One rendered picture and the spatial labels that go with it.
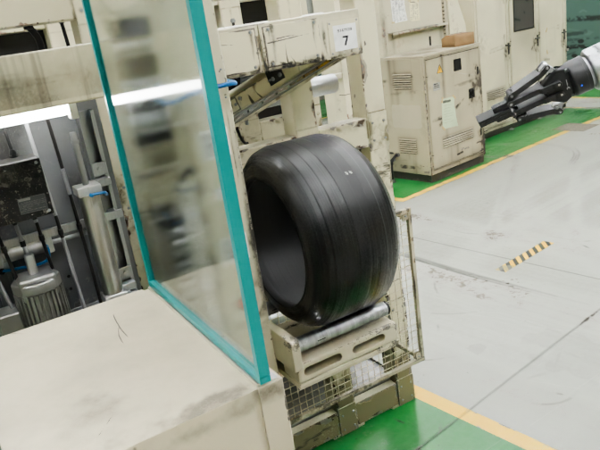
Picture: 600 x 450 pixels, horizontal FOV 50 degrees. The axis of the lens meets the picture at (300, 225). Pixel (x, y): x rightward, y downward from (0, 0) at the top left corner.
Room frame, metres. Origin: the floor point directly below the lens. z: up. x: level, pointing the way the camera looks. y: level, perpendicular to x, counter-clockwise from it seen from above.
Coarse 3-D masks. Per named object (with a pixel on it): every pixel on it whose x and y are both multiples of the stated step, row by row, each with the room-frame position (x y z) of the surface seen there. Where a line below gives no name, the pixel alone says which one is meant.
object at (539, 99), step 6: (534, 96) 1.36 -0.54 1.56; (540, 96) 1.35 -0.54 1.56; (552, 96) 1.33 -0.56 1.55; (558, 96) 1.33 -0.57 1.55; (522, 102) 1.36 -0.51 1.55; (528, 102) 1.35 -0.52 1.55; (534, 102) 1.34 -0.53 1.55; (540, 102) 1.34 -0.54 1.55; (546, 102) 1.33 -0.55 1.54; (516, 108) 1.37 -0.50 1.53; (522, 108) 1.34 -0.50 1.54; (528, 108) 1.34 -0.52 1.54; (516, 114) 1.35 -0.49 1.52
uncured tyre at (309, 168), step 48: (288, 144) 1.81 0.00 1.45; (336, 144) 1.79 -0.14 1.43; (288, 192) 1.65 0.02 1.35; (336, 192) 1.63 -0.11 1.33; (384, 192) 1.69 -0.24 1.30; (288, 240) 2.08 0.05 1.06; (336, 240) 1.57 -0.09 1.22; (384, 240) 1.63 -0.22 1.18; (288, 288) 1.94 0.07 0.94; (336, 288) 1.57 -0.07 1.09; (384, 288) 1.67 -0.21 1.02
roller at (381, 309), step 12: (360, 312) 1.74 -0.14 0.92; (372, 312) 1.74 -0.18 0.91; (384, 312) 1.76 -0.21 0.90; (336, 324) 1.69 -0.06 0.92; (348, 324) 1.70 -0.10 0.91; (360, 324) 1.72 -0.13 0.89; (300, 336) 1.65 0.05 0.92; (312, 336) 1.65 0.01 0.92; (324, 336) 1.66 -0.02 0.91; (336, 336) 1.68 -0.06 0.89; (300, 348) 1.62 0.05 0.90
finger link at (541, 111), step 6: (534, 108) 1.37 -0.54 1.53; (540, 108) 1.36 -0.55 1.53; (546, 108) 1.35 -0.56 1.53; (552, 108) 1.35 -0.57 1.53; (558, 108) 1.35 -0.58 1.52; (522, 114) 1.37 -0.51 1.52; (528, 114) 1.35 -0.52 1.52; (534, 114) 1.35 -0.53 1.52; (540, 114) 1.35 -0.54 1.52; (546, 114) 1.35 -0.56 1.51; (522, 120) 1.35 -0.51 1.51
